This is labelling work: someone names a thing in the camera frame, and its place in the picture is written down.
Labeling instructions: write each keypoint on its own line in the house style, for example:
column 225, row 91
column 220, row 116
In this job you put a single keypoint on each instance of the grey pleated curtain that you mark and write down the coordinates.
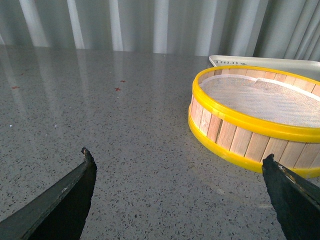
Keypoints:
column 283, row 29

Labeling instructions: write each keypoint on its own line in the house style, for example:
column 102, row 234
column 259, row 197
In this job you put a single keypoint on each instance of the yellow-rimmed wooden steamer basket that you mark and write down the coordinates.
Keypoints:
column 245, row 140

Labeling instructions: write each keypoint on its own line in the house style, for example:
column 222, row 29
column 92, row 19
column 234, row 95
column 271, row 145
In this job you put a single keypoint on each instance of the cream rectangular serving tray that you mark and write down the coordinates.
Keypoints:
column 306, row 68

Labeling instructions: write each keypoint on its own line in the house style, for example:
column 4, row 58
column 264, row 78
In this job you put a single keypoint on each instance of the white gauze steamer liner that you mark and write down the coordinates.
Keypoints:
column 265, row 99

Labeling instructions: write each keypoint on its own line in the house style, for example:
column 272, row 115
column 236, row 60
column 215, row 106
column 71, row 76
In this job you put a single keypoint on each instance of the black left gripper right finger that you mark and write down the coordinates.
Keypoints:
column 295, row 200

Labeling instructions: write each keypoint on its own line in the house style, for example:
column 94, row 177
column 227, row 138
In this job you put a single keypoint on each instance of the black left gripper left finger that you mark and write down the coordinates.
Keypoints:
column 60, row 212

